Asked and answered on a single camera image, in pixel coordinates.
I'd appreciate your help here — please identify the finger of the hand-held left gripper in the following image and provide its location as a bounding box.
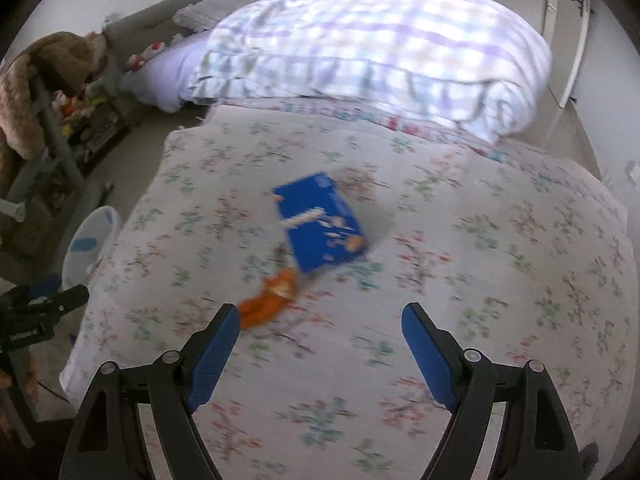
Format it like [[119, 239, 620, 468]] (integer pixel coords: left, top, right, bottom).
[[22, 272, 91, 313]]

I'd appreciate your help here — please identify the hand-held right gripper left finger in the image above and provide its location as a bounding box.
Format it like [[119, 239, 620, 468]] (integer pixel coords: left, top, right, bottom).
[[59, 303, 242, 480]]

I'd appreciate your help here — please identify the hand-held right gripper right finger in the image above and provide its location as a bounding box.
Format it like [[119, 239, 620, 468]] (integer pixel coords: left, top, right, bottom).
[[401, 302, 586, 480]]

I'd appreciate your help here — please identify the orange snack wrapper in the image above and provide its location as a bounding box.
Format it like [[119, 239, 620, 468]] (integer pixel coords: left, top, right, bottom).
[[238, 267, 299, 331]]

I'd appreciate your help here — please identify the large blue cardboard box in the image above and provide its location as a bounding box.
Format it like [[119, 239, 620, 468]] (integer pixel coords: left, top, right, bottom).
[[273, 172, 367, 275]]

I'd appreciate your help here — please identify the floral bedspread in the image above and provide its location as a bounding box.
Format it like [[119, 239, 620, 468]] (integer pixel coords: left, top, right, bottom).
[[60, 105, 632, 480]]

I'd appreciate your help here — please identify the dark bedside shelf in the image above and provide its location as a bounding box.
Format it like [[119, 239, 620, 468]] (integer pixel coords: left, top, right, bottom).
[[52, 67, 138, 171]]

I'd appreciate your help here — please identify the brown plush toy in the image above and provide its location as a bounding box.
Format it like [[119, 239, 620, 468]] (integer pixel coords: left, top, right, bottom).
[[0, 31, 110, 181]]

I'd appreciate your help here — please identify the lavender pillow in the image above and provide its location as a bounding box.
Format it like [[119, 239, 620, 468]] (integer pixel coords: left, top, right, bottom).
[[120, 30, 218, 113]]

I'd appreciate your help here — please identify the pink patterned bed sheet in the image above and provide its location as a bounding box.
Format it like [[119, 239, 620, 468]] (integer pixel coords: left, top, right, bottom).
[[207, 96, 506, 157]]

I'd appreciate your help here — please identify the red and white plush toy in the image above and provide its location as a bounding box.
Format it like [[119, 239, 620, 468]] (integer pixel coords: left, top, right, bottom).
[[125, 35, 183, 72]]

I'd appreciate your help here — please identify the grey headboard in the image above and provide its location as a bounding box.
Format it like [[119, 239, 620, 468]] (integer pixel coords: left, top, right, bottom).
[[102, 0, 281, 61]]

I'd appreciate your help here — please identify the checked folded duvet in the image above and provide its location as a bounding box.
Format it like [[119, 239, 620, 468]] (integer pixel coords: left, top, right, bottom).
[[189, 0, 554, 147]]

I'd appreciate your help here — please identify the grey checked pillow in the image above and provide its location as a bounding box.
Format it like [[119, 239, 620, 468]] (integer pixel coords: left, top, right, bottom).
[[172, 0, 266, 32]]

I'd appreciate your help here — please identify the white door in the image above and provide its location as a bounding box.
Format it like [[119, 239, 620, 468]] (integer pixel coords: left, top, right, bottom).
[[470, 0, 598, 109]]

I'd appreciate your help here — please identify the grey metal frame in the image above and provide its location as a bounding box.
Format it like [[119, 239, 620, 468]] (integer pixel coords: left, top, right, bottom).
[[0, 62, 113, 246]]

